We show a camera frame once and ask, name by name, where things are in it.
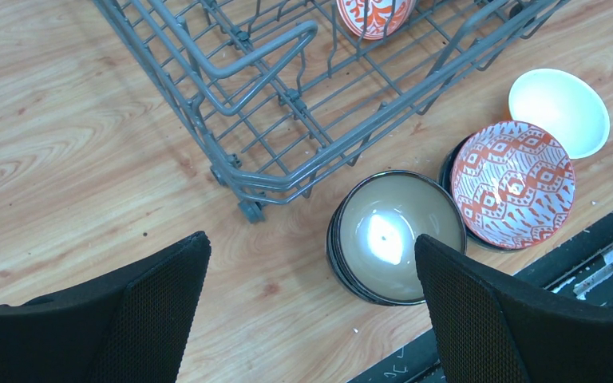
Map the grey wire dish rack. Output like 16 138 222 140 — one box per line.
97 1 562 223

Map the orange floral pattern bowl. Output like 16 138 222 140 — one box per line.
336 0 417 41

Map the orange bowl white inside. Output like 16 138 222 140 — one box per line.
508 68 611 160

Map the orange geometric pattern bowl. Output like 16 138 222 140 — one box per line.
438 120 575 252

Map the black bowl beige inside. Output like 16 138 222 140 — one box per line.
326 170 467 306

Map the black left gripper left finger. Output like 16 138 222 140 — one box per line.
0 231 212 382

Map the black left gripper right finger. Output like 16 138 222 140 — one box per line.
414 235 613 382

